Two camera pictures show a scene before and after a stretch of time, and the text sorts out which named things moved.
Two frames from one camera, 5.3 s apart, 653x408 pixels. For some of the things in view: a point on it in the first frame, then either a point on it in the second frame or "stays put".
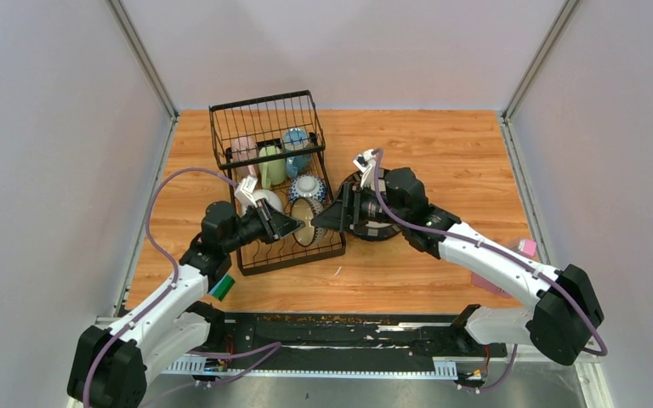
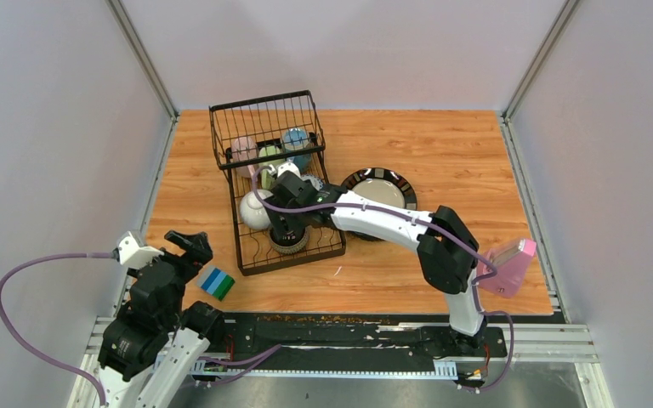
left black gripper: (275, 224) → (198, 249)
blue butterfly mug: (296, 138) stays put
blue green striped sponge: (221, 289) stays put
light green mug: (272, 172) stays put
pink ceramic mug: (244, 148) stays put
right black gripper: (346, 212) → (292, 224)
